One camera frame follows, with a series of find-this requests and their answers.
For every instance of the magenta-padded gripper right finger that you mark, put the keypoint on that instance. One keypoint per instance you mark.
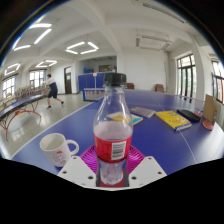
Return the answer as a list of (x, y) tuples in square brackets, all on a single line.
[(136, 161)]

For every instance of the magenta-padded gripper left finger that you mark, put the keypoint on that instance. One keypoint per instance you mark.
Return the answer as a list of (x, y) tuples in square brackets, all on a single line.
[(87, 161)]

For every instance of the clear red-labelled drink bottle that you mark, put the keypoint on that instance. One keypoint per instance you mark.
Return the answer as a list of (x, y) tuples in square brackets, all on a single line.
[(113, 133)]

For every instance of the white mug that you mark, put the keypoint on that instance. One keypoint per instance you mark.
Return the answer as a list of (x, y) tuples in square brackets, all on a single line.
[(56, 150)]

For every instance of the thin yellow and blue book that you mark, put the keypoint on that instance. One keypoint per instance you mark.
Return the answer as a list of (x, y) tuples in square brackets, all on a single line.
[(136, 119)]

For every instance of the grey patterned book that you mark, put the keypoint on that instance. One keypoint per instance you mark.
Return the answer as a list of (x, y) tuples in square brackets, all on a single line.
[(142, 112)]

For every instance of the black flat case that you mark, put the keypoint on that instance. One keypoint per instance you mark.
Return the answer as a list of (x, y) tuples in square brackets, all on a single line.
[(189, 115)]

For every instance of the brown armchair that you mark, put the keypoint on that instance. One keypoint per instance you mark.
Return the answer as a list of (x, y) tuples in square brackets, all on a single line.
[(160, 88), (130, 86)]

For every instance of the blue partition boards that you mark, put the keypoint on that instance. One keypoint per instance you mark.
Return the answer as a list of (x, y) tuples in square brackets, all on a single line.
[(91, 80)]

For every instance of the person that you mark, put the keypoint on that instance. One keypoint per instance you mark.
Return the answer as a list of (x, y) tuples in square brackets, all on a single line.
[(52, 88)]

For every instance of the dark door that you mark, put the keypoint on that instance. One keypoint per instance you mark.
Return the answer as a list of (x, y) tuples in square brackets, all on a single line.
[(68, 80)]

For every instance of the blue table with red legs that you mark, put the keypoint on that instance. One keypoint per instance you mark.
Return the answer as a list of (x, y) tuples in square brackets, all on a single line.
[(16, 106)]

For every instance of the brown cardboard box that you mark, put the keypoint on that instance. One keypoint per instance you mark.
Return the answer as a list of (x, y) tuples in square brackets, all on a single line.
[(210, 109)]

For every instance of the colourful display rack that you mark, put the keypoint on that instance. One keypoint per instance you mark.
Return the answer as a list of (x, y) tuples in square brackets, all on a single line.
[(23, 93)]

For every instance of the dark-framed tall window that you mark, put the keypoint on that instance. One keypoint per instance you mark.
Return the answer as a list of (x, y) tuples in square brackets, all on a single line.
[(186, 76)]

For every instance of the dark-framed wide window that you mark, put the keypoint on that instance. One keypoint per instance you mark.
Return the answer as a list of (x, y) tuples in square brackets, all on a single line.
[(218, 81)]

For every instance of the ceiling lights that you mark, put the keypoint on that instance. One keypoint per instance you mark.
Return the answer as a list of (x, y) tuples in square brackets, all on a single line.
[(81, 47)]

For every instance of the white ceiling air conditioner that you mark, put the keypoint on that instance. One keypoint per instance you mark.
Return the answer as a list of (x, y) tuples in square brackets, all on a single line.
[(153, 41)]

